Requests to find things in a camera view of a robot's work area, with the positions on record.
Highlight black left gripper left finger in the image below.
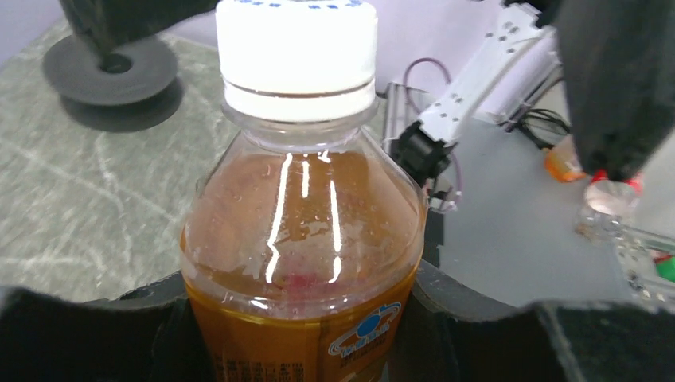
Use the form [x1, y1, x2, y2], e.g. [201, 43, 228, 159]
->
[1, 272, 216, 381]

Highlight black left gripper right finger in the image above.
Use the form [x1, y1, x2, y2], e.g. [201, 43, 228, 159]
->
[388, 262, 674, 381]

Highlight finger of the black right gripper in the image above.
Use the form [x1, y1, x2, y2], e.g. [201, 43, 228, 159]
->
[531, 0, 674, 181]
[60, 0, 218, 55]

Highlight gold red tea bottle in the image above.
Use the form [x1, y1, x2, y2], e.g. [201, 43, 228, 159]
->
[181, 104, 427, 381]

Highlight white tea bottle cap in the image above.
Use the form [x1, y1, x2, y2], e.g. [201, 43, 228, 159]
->
[215, 1, 378, 123]

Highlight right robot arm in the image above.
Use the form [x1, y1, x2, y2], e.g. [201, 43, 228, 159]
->
[60, 1, 674, 183]

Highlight black spool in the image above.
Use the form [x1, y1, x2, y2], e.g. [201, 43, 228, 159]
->
[42, 36, 178, 106]

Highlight bottles on side table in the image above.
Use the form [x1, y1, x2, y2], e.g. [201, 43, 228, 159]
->
[544, 134, 675, 312]

